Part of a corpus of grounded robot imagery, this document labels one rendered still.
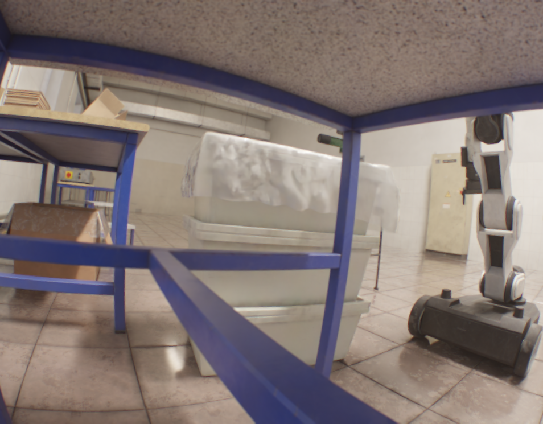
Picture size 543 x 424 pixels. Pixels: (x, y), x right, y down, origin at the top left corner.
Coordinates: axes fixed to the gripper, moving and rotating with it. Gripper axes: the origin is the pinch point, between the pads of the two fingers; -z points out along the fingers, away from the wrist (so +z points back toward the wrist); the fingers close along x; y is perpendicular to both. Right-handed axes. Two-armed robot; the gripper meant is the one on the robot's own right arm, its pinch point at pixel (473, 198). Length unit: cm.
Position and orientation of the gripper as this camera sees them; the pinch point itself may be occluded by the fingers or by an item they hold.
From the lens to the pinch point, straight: 160.0
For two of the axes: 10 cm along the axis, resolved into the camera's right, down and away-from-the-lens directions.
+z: -2.0, -9.2, -3.3
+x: -9.1, 0.5, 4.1
